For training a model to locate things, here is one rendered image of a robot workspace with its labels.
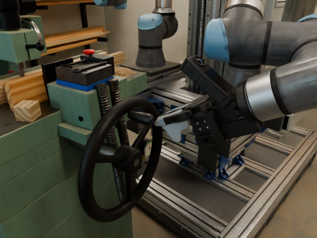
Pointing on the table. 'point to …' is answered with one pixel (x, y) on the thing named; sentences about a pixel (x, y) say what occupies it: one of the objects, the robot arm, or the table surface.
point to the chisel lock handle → (36, 46)
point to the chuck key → (74, 63)
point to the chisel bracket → (18, 45)
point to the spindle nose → (10, 14)
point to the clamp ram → (50, 72)
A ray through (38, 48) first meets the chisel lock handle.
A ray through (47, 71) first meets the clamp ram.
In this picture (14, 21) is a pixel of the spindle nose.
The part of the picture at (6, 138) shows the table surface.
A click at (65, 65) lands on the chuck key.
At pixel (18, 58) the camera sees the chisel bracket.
